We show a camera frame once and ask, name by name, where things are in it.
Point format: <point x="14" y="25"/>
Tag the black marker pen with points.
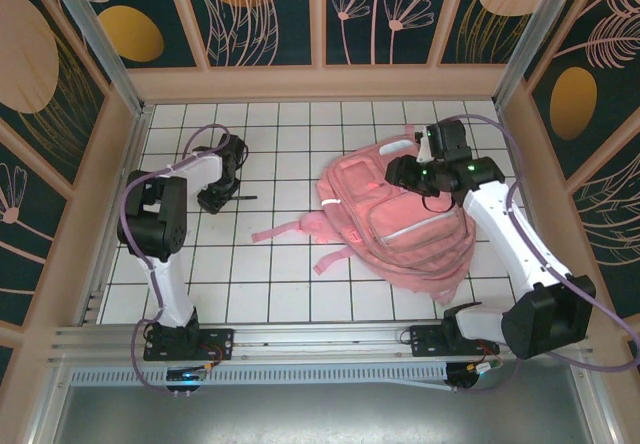
<point x="247" y="197"/>

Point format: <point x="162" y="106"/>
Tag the pink backpack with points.
<point x="415" y="244"/>

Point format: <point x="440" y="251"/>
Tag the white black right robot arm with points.
<point x="500" y="224"/>

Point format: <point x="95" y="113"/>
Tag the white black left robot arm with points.
<point x="150" y="214"/>

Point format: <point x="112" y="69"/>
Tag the aluminium side rail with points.
<point x="116" y="214"/>

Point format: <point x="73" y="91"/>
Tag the aluminium frame post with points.
<point x="104" y="49"/>
<point x="537" y="39"/>

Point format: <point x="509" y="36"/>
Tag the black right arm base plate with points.
<point x="425" y="341"/>

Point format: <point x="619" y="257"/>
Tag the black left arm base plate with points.
<point x="222" y="346"/>

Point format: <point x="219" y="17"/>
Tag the aluminium mounting rail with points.
<point x="320" y="339"/>

